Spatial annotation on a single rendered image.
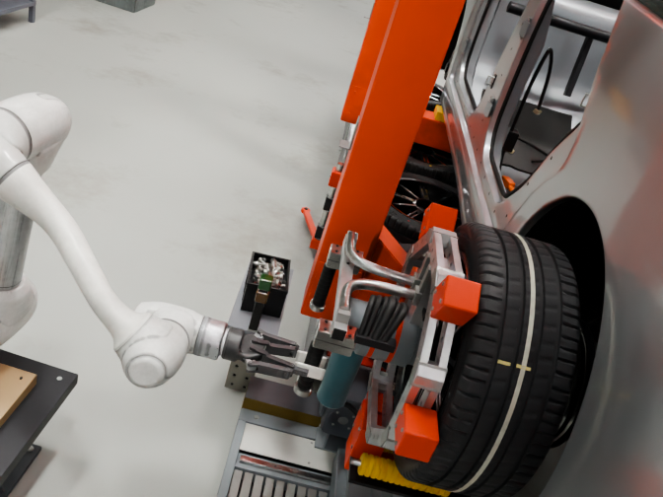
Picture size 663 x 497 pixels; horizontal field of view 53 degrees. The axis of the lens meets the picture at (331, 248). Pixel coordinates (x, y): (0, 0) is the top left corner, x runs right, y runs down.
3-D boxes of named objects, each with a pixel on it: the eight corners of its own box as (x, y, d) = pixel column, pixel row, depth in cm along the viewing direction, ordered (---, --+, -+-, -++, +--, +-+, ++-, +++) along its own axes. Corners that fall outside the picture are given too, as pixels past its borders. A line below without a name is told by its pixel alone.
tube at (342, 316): (419, 345, 146) (436, 307, 140) (334, 321, 144) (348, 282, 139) (416, 299, 161) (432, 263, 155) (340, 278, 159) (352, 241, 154)
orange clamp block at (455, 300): (462, 326, 143) (478, 315, 135) (427, 318, 142) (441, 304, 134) (467, 297, 146) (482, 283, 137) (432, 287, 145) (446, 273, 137)
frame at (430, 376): (388, 500, 159) (474, 324, 131) (361, 493, 158) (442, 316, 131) (389, 354, 206) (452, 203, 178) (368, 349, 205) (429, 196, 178)
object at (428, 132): (451, 153, 391) (473, 98, 374) (365, 128, 387) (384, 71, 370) (449, 143, 405) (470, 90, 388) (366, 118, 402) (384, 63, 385)
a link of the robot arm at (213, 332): (191, 363, 150) (217, 370, 150) (198, 332, 145) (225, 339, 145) (201, 338, 157) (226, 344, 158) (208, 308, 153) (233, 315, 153)
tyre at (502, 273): (494, 566, 151) (621, 319, 128) (395, 541, 150) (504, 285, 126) (455, 399, 213) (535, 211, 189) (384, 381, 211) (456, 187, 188)
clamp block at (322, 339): (350, 358, 148) (357, 339, 145) (311, 347, 147) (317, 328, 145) (351, 343, 152) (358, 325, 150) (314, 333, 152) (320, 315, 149)
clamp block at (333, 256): (357, 276, 177) (363, 259, 175) (325, 266, 177) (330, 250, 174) (358, 266, 182) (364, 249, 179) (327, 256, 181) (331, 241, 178)
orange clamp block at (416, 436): (426, 432, 147) (428, 463, 139) (393, 423, 146) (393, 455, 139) (437, 410, 144) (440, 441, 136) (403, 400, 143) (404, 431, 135)
